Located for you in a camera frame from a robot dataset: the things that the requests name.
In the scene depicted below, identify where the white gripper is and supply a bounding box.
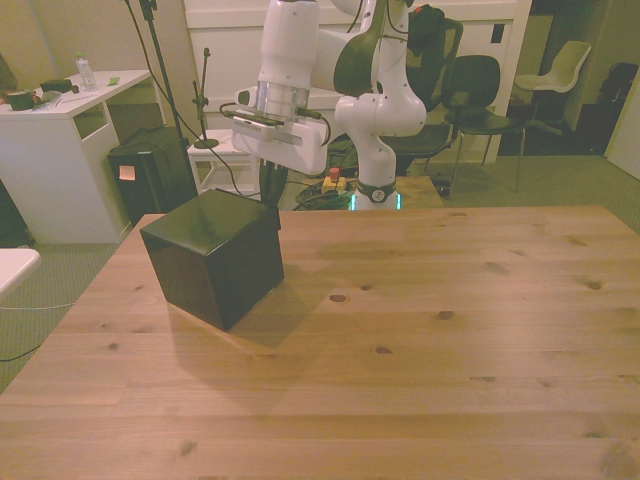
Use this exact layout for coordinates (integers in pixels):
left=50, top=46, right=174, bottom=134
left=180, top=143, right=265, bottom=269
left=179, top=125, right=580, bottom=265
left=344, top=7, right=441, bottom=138
left=230, top=117, right=330, bottom=207

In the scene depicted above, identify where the dark wooden drawer cabinet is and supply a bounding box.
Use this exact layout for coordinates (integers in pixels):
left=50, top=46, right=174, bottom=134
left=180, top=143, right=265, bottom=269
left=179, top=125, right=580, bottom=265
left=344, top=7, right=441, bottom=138
left=139, top=188, right=286, bottom=333

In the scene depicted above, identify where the yellow emergency stop button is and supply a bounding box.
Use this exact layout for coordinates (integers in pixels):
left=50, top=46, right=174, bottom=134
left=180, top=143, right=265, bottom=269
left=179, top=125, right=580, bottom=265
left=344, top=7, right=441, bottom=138
left=321, top=167, right=349, bottom=195

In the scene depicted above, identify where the white side table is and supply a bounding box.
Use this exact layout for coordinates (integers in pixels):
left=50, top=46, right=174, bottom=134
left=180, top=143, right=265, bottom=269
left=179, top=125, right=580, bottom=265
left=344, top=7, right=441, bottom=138
left=186, top=128, right=262, bottom=197

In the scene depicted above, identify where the black microphone stand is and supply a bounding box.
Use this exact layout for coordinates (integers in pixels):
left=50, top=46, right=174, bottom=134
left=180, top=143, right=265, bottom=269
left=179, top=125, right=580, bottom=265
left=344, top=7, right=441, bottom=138
left=190, top=47, right=222, bottom=151

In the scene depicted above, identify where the black box cabinet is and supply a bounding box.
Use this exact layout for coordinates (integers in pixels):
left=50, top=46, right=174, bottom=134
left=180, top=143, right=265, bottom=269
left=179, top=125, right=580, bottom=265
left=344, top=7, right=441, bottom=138
left=106, top=126, right=195, bottom=227

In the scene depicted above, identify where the black tripod stand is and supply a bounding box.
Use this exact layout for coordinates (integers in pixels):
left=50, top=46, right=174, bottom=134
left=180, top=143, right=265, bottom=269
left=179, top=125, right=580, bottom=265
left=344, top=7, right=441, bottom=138
left=124, top=0, right=199, bottom=202

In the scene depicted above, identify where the black mesh office chair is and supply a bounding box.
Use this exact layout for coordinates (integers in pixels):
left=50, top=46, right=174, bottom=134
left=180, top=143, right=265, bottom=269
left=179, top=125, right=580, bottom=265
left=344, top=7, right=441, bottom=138
left=388, top=3, right=465, bottom=177

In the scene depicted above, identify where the clear plastic water bottle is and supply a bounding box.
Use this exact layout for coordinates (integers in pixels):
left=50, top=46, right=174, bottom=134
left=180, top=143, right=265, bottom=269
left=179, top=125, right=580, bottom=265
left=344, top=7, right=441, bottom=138
left=74, top=50, right=98, bottom=93

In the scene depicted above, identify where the black shell chair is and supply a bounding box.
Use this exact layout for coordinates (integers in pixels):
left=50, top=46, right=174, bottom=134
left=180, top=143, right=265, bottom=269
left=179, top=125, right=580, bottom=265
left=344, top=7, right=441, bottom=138
left=441, top=54, right=527, bottom=195

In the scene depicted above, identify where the white desk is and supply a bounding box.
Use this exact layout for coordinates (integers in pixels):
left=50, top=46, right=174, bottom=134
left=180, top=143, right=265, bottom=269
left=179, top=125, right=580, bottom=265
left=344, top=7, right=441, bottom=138
left=0, top=68, right=154, bottom=246

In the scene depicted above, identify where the black tool on desk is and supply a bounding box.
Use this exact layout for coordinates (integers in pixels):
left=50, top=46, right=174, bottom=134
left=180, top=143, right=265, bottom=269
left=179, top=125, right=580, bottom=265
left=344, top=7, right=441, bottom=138
left=39, top=78, right=81, bottom=97

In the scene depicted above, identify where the white rounded table edge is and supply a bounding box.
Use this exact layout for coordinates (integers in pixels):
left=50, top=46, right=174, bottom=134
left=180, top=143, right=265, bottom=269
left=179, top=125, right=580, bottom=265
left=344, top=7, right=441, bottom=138
left=0, top=247, right=42, bottom=302

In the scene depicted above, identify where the white shell chair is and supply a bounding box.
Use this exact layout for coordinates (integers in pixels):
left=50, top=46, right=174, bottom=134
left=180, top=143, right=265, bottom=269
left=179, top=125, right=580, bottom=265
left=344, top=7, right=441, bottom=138
left=513, top=40, right=593, bottom=137

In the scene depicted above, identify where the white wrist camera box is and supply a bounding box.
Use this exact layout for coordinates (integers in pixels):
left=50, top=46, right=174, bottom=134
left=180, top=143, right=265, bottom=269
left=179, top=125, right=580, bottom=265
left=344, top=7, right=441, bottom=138
left=234, top=87, right=261, bottom=110

